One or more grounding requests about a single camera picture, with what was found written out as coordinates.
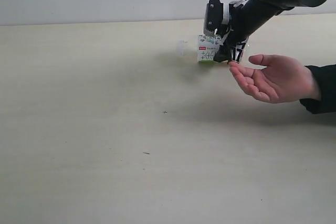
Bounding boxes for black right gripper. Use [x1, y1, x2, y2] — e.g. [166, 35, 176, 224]
[213, 6, 252, 63]

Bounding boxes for clear tea bottle white label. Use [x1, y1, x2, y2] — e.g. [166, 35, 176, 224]
[176, 34, 247, 65]

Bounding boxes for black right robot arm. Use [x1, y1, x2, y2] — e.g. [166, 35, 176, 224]
[213, 0, 327, 62]

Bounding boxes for person's open right hand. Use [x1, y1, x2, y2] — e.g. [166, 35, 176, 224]
[229, 55, 321, 104]

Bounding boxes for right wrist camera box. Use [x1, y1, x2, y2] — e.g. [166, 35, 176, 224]
[203, 0, 230, 38]

